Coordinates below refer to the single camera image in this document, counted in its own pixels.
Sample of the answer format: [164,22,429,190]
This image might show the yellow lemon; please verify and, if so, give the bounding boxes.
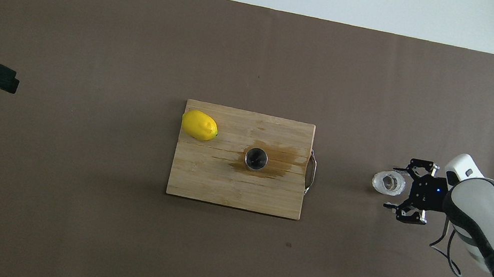
[179,108,222,144]

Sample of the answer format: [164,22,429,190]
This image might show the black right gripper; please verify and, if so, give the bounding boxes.
[381,155,453,229]

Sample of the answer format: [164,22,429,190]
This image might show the wooden cutting board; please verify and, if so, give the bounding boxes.
[165,98,325,222]

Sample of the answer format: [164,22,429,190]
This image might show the brown paper table mat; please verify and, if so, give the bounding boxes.
[0,0,494,277]

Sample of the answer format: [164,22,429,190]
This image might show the metal double jigger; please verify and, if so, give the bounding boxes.
[242,146,270,173]

